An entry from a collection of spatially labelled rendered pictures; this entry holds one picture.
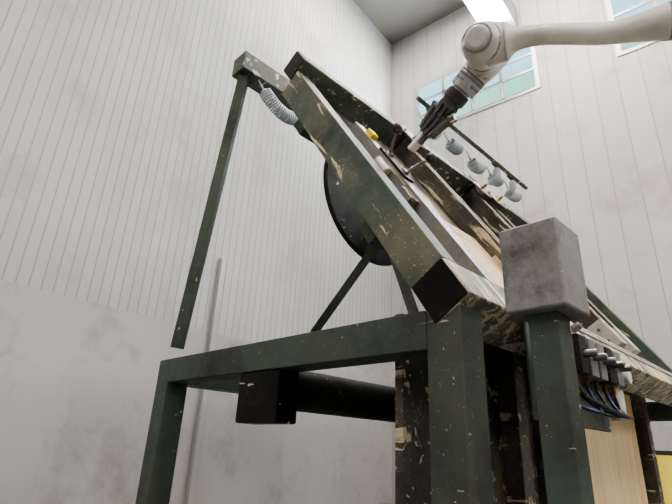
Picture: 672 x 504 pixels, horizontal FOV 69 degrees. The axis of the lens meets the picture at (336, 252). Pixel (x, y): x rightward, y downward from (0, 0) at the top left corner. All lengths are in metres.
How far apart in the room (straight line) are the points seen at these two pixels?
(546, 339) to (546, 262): 0.15
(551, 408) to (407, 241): 0.50
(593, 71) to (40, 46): 5.23
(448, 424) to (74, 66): 3.57
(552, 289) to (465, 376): 0.25
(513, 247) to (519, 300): 0.11
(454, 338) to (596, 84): 5.31
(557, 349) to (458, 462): 0.29
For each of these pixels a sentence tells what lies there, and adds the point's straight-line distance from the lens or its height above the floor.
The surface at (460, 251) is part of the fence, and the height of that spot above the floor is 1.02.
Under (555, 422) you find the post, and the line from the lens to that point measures 1.00.
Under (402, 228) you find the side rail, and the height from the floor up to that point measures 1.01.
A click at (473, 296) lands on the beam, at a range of 1.09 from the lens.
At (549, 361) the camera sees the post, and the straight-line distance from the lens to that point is 1.01.
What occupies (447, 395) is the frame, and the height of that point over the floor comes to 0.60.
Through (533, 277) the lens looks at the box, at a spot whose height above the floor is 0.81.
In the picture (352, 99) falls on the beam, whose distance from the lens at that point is 2.13.
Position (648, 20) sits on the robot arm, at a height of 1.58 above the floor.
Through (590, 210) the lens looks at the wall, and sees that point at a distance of 5.49.
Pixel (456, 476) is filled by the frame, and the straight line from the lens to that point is 1.06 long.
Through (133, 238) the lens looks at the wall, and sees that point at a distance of 3.78.
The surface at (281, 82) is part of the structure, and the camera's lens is 2.56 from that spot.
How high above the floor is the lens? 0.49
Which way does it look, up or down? 22 degrees up
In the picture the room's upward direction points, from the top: 3 degrees clockwise
